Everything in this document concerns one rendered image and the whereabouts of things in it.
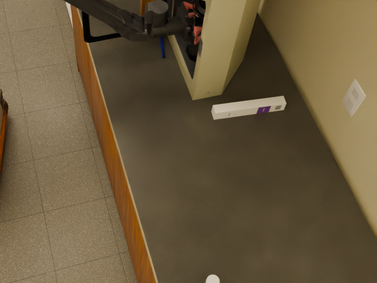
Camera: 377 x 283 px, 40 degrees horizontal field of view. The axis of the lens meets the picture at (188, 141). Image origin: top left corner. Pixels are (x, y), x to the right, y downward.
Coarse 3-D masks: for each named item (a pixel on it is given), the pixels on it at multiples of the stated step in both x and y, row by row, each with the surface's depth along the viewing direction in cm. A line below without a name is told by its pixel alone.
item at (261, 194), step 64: (128, 64) 192; (256, 64) 199; (128, 128) 177; (192, 128) 180; (256, 128) 183; (192, 192) 167; (256, 192) 169; (320, 192) 172; (192, 256) 156; (256, 256) 158; (320, 256) 160
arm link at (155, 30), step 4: (148, 24) 167; (152, 24) 166; (148, 28) 169; (152, 28) 167; (156, 28) 167; (160, 28) 168; (164, 28) 168; (148, 32) 170; (152, 32) 168; (156, 32) 168; (160, 32) 168; (164, 32) 169; (152, 36) 170; (156, 36) 169; (160, 36) 170
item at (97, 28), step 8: (112, 0) 176; (120, 0) 177; (128, 0) 178; (136, 0) 179; (144, 0) 181; (152, 0) 182; (128, 8) 181; (136, 8) 183; (144, 8) 184; (96, 24) 182; (104, 24) 184; (96, 32) 186; (104, 32) 187; (112, 32) 188
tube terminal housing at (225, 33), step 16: (208, 0) 149; (224, 0) 148; (240, 0) 150; (256, 0) 167; (208, 16) 152; (224, 16) 154; (240, 16) 156; (208, 32) 158; (224, 32) 160; (240, 32) 166; (176, 48) 192; (208, 48) 164; (224, 48) 167; (240, 48) 181; (208, 64) 171; (224, 64) 174; (192, 80) 181; (208, 80) 179; (224, 80) 182; (192, 96) 185; (208, 96) 187
